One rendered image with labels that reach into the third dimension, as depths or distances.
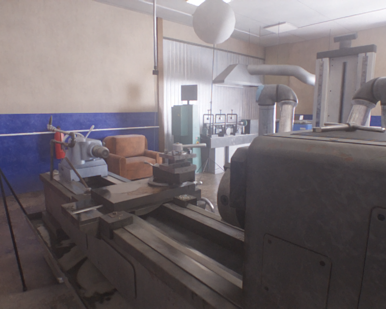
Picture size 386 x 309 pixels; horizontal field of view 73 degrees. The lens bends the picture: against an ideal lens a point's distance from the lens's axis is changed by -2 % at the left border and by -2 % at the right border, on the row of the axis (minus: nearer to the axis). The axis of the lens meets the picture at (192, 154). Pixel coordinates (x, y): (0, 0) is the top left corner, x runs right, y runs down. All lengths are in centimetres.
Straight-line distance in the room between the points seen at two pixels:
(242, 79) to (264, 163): 588
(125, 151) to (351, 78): 430
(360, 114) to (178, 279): 118
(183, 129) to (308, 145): 510
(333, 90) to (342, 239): 152
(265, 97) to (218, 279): 120
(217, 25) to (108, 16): 220
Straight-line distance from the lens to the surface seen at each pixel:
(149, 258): 113
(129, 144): 542
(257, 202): 69
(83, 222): 142
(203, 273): 102
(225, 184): 93
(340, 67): 204
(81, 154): 220
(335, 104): 202
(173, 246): 118
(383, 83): 157
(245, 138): 663
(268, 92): 182
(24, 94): 525
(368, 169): 57
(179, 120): 564
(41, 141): 531
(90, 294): 173
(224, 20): 497
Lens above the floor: 140
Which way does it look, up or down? 10 degrees down
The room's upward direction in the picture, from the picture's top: straight up
